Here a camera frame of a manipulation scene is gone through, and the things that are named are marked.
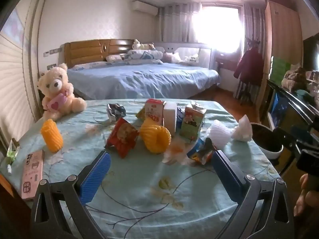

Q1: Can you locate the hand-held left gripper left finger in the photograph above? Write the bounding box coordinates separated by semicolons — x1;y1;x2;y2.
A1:
30;151;111;239

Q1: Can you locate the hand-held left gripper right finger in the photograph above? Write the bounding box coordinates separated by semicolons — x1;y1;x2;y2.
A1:
212;149;296;239

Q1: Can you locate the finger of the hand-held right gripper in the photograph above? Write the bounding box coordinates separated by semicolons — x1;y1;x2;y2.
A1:
272;126;299;143

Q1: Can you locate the white foam fruit net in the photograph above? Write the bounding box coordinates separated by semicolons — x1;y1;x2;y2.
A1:
206;119;236;148

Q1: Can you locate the clear plastic wrapper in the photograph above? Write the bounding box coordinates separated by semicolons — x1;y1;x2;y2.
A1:
162;139;192;166

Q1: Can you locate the green drink carton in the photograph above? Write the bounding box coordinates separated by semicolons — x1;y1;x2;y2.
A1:
179;101;207;140

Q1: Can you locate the yellow foam fruit net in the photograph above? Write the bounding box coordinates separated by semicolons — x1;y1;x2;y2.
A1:
140;118;172;154
40;119;64;153

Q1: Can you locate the white box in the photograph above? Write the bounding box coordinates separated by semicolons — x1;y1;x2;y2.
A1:
163;103;177;133

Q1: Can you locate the person's right hand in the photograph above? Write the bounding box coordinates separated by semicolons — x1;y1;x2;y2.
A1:
294;173;319;217

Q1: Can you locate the black glossy cabinet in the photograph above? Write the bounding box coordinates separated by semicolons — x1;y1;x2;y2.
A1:
266;79;319;131

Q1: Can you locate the crumpled white tissue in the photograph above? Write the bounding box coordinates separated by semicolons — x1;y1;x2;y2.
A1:
231;115;253;142

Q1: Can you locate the teal floral tablecloth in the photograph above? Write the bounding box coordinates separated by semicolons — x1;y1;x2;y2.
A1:
0;99;282;239

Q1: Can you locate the red snack packet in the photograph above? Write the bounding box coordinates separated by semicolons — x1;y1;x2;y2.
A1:
105;118;140;158

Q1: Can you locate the brown plush toy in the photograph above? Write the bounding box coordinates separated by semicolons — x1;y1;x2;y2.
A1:
282;67;307;90

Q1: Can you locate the pink flat box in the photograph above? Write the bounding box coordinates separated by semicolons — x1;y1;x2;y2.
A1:
21;150;45;201

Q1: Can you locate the green box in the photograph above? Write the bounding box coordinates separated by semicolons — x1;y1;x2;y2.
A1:
271;57;288;82

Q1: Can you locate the crumpled silver wrapper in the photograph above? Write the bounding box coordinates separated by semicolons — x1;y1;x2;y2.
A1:
107;103;127;122

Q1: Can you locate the blue white carton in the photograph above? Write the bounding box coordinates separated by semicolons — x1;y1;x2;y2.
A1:
176;106;186;130

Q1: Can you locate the dark red coat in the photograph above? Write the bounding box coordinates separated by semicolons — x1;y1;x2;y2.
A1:
234;47;265;85

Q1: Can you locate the yellow green snack packet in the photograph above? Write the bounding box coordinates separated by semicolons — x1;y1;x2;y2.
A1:
136;106;147;121

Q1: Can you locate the red white milk carton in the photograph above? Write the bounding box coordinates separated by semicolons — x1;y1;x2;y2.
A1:
145;99;166;127

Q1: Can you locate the black television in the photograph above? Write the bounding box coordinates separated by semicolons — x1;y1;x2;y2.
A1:
303;33;319;71

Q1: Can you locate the green white packet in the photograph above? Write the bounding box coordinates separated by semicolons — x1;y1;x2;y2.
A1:
5;138;20;175

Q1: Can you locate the small wooden desk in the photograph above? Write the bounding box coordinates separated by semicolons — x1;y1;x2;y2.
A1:
216;53;240;71

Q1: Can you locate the wooden wardrobe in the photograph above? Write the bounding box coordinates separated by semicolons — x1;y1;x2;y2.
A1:
259;0;303;120

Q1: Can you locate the cream teddy bear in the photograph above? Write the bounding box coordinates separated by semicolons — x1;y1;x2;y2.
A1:
37;63;87;121

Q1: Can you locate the bed with blue sheet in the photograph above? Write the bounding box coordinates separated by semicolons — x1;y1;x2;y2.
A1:
67;62;221;100

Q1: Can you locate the floral pillow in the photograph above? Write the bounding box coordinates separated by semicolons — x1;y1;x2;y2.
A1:
73;61;108;70

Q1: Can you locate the grey curtain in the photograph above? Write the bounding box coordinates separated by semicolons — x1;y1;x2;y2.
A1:
159;2;202;43
243;2;266;55

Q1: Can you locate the bright window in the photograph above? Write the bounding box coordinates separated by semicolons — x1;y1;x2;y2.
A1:
197;6;243;53

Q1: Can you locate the grey crib headboard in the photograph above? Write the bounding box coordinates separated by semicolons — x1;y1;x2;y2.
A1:
155;42;212;68

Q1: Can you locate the wooden headboard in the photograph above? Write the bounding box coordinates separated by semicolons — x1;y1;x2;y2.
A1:
64;39;136;68

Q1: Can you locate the pink pillow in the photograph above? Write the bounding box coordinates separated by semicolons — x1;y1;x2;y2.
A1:
163;52;182;64

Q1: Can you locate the folded floral quilt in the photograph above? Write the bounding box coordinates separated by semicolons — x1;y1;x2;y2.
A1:
125;49;163;65

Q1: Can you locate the white air conditioner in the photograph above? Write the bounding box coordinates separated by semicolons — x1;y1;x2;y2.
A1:
132;0;159;18

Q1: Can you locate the pink wall picture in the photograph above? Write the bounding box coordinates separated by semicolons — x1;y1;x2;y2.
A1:
0;7;27;38

